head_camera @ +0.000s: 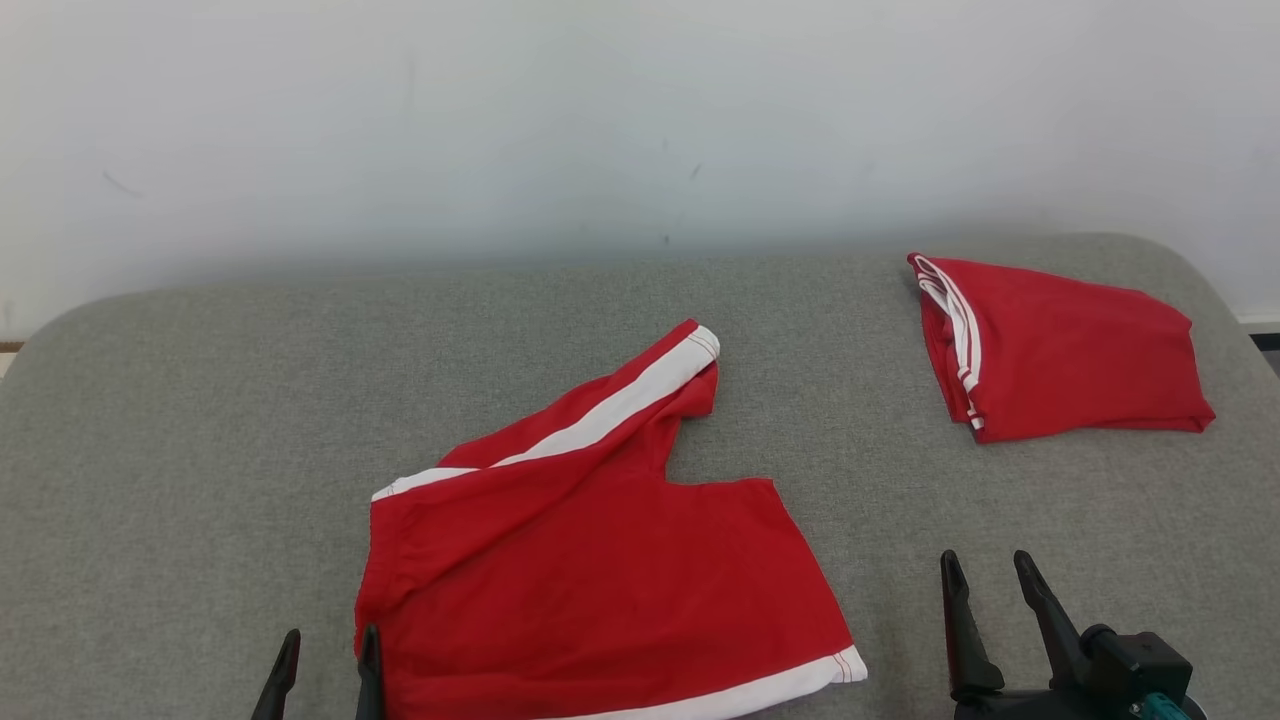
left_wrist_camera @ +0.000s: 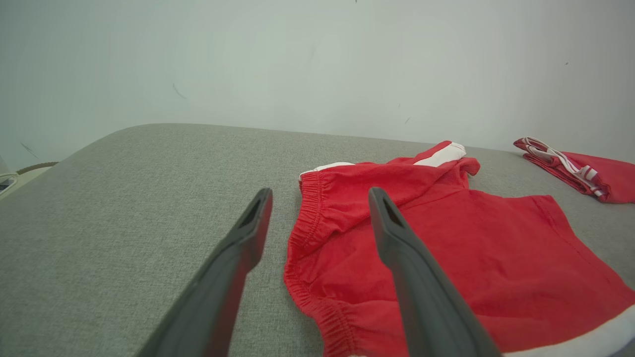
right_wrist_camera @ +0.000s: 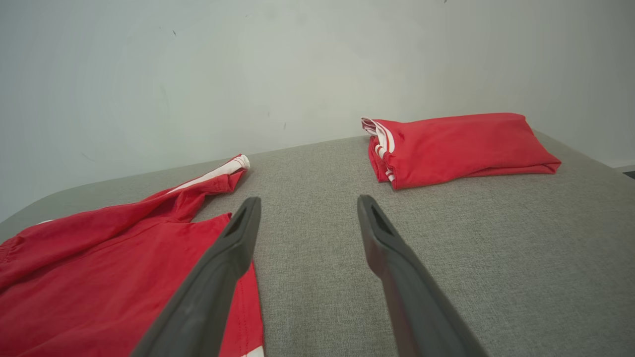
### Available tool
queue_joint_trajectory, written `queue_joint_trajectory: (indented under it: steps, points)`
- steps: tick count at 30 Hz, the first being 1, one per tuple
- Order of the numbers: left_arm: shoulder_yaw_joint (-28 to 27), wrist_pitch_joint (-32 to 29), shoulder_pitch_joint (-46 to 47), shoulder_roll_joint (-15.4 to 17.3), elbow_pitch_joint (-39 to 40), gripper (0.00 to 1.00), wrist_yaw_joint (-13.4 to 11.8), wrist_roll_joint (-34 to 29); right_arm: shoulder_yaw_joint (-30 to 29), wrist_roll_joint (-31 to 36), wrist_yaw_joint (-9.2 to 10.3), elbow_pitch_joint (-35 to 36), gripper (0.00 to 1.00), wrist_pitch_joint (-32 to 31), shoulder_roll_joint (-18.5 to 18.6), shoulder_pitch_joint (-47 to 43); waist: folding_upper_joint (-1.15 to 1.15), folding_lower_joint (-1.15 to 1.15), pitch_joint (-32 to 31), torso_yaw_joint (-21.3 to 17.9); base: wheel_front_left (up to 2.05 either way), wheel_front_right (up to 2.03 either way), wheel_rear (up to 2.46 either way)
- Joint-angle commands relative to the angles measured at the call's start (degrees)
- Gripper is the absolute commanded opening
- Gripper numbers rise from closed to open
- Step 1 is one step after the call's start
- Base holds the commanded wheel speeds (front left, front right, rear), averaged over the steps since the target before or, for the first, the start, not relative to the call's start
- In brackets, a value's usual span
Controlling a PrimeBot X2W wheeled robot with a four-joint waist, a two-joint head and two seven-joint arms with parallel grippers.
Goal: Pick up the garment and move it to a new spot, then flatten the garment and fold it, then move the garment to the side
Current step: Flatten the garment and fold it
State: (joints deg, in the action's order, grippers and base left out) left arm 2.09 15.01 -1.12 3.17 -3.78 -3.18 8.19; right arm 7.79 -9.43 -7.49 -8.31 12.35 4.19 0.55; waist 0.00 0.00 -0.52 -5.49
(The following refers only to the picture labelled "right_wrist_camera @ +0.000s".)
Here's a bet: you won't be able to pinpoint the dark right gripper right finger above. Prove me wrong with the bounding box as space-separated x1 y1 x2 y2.
357 195 489 357

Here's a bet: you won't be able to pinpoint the red shorts with white stripe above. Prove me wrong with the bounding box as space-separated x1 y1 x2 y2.
0 154 265 357

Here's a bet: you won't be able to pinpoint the red basketball jersey white sleeves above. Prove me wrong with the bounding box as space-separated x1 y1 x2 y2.
361 113 562 190

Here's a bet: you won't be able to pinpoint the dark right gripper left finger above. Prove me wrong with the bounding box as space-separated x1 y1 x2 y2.
131 197 262 357

